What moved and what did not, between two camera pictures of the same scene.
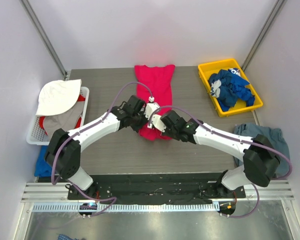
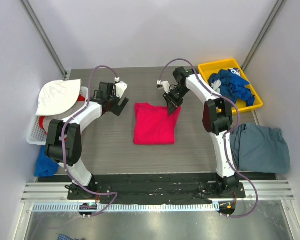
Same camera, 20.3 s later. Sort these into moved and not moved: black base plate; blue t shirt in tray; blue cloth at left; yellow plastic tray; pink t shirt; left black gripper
Moved: left black gripper; pink t shirt
Not moved: yellow plastic tray; blue cloth at left; black base plate; blue t shirt in tray
